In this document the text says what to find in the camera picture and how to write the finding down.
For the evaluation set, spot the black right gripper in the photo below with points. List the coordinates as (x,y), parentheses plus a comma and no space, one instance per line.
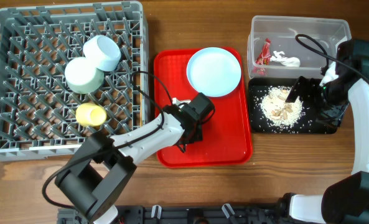
(333,116)

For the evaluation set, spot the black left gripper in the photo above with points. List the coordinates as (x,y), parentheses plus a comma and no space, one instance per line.
(198,135)

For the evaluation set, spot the white napkin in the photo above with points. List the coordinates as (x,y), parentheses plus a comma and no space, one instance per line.
(280,57)

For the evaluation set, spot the large light blue plate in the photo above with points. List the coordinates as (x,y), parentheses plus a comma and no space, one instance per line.
(213,71)

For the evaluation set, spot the red snack wrapper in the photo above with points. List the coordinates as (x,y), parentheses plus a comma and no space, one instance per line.
(263,58)

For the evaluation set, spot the yellow plastic cup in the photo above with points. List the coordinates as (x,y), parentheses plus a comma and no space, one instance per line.
(89,114)

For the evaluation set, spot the small light blue bowl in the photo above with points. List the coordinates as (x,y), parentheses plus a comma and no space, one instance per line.
(103,52)

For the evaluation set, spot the light green bowl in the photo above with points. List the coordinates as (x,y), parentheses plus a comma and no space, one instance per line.
(82,76)

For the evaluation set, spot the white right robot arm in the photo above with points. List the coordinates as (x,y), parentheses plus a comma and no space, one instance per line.
(346,201)

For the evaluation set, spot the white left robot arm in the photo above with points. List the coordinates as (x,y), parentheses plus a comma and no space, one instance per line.
(97,173)

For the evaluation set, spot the grey plastic dishwasher rack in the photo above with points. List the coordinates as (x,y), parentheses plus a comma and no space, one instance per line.
(37,107)

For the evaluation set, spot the pile of rice scraps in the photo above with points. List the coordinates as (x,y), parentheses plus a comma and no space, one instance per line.
(277,111)

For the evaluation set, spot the black rectangular tray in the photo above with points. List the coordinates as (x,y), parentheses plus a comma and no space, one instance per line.
(258,88)

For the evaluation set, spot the clear plastic bin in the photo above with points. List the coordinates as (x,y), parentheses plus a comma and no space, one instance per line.
(281,31)

